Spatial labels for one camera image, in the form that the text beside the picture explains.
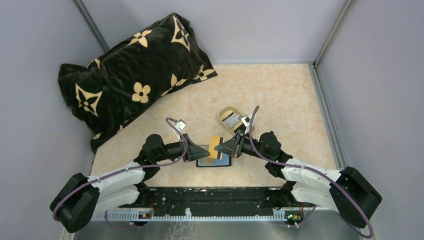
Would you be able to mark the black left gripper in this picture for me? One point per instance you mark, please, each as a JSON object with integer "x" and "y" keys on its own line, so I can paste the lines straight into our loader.
{"x": 187, "y": 148}

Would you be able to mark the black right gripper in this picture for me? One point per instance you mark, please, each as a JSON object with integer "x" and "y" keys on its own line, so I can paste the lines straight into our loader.
{"x": 237, "y": 144}

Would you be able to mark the black leather card wallet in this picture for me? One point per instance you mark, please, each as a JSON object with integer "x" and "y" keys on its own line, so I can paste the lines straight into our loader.
{"x": 208, "y": 162}

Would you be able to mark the gold card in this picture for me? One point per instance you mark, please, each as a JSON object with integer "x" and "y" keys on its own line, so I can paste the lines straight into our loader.
{"x": 213, "y": 143}

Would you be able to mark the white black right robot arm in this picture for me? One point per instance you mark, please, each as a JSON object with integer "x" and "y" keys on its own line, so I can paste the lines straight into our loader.
{"x": 345, "y": 192}

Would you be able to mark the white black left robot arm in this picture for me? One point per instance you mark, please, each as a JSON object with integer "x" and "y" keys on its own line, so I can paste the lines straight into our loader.
{"x": 106, "y": 185}

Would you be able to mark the beige oval card holder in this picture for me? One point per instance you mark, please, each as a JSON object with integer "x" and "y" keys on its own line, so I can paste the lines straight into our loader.
{"x": 225, "y": 111}

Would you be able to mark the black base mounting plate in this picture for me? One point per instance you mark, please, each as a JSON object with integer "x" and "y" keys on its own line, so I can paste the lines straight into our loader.
{"x": 215, "y": 202}

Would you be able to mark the black floral pillow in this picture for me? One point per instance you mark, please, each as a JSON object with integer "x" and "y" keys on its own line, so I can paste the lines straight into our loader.
{"x": 118, "y": 86}

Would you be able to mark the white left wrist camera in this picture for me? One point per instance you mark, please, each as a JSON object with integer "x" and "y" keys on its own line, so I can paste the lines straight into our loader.
{"x": 180, "y": 125}

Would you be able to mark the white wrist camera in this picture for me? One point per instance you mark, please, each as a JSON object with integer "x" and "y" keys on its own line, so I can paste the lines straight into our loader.
{"x": 180, "y": 125}
{"x": 246, "y": 121}

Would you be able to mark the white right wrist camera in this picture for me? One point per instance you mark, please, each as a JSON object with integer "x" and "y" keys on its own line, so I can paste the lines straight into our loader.
{"x": 246, "y": 121}

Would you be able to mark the aluminium frame rail front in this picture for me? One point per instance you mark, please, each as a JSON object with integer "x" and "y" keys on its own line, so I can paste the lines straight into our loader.
{"x": 210, "y": 202}

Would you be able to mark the aluminium right side rail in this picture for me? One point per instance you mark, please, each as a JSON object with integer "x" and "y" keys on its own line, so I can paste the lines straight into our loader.
{"x": 328, "y": 118}

